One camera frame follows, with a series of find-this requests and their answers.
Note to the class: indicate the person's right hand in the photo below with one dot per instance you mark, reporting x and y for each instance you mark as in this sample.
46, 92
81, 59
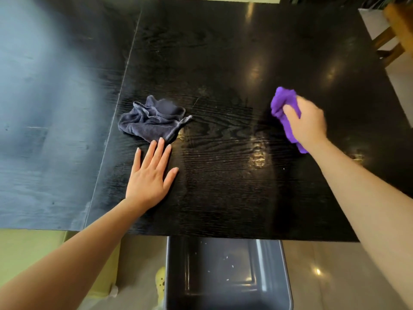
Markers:
309, 124

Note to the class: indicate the person's left hand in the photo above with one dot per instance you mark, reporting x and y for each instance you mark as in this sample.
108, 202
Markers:
146, 183

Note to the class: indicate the person's left thumb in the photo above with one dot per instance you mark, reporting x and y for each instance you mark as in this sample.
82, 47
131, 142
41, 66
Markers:
171, 176

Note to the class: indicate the person's left little finger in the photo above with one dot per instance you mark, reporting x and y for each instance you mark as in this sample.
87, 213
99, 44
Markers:
136, 159

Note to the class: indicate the person's right thumb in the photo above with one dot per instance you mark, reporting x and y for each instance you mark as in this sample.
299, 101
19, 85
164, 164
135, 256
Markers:
291, 114

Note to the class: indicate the person's left middle finger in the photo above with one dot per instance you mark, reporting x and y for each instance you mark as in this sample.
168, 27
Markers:
157, 152

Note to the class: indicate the purple cleaning cloth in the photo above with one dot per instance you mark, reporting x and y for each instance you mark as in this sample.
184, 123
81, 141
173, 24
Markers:
284, 108

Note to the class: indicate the person's left forearm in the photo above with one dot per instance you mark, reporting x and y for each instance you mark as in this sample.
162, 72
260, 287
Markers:
61, 264

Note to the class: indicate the person's right forearm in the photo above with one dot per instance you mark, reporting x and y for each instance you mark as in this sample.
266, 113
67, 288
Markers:
371, 203

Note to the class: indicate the grey-blue cleaning cloth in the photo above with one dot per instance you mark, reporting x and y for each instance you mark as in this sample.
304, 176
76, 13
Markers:
151, 121

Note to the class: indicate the black wooden table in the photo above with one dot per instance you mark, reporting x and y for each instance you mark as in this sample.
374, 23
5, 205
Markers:
206, 119

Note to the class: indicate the yellow slipper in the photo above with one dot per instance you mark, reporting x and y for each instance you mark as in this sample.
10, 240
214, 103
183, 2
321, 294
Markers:
160, 282

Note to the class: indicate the grey plastic bin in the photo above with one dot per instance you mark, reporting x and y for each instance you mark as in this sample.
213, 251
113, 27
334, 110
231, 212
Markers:
226, 274

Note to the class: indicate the wooden chair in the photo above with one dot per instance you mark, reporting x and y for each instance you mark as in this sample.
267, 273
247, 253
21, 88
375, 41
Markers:
395, 32

